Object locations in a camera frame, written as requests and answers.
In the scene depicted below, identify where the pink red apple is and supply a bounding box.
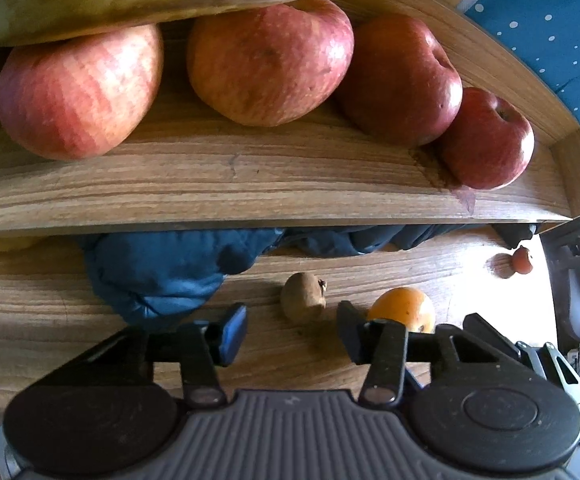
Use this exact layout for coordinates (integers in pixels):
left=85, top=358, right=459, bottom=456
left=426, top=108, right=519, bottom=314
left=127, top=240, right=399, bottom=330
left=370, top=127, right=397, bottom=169
left=0, top=22, right=165, bottom=162
left=186, top=0, right=355, bottom=127

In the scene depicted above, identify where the black chair base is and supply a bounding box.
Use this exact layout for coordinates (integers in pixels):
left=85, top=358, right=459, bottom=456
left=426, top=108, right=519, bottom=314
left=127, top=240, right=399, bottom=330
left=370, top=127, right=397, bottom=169
left=540, top=205, right=580, bottom=376

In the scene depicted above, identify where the yellow orange round fruit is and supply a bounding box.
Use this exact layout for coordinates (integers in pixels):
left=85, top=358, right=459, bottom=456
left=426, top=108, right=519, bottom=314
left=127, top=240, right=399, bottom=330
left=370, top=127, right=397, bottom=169
left=367, top=286, right=436, bottom=335

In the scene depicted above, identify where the dark blue cloth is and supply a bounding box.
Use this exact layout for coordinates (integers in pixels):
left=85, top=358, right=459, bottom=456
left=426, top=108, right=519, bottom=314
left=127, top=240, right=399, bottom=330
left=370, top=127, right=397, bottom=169
left=77, top=222, right=538, bottom=328

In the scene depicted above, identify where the dark red apple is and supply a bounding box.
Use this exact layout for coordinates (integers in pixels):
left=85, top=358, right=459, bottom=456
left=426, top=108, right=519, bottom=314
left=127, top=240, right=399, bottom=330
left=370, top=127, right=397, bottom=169
left=335, top=13, right=464, bottom=148
left=440, top=86, right=535, bottom=191

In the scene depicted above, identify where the curved wooden shelf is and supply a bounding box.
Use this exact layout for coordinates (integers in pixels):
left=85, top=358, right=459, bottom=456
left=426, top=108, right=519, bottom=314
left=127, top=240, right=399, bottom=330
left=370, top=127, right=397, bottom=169
left=0, top=0, right=580, bottom=238

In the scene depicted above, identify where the cherry tomato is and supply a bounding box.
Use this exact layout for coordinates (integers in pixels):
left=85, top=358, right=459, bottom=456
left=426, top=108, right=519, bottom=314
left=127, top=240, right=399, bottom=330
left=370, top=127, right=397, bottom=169
left=512, top=246, right=535, bottom=275

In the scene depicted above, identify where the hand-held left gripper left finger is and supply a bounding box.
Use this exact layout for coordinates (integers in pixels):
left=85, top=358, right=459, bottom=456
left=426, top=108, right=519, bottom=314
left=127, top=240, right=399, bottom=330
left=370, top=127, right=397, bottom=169
left=45, top=302, right=249, bottom=409

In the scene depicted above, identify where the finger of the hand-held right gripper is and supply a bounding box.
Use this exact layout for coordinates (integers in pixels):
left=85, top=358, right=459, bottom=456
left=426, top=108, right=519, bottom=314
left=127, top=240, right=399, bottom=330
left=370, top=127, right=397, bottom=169
left=464, top=312, right=580, bottom=446

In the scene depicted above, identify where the yellow brown fruit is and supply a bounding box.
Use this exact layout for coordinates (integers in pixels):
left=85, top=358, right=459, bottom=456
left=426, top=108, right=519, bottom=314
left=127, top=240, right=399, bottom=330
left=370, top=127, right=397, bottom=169
left=0, top=236, right=43, bottom=253

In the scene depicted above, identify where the small brown kiwi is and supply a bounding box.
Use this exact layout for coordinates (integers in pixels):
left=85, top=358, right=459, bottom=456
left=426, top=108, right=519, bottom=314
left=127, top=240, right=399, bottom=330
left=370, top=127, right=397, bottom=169
left=280, top=271, right=328, bottom=324

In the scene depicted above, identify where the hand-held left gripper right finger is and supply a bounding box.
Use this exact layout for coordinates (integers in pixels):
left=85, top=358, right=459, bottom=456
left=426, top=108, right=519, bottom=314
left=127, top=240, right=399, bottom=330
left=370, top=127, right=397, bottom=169
left=336, top=301, right=535, bottom=408

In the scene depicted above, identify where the blue white dotted fabric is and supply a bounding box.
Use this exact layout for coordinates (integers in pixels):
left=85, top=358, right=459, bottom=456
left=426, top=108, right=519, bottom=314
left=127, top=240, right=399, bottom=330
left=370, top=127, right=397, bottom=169
left=457, top=0, right=580, bottom=181

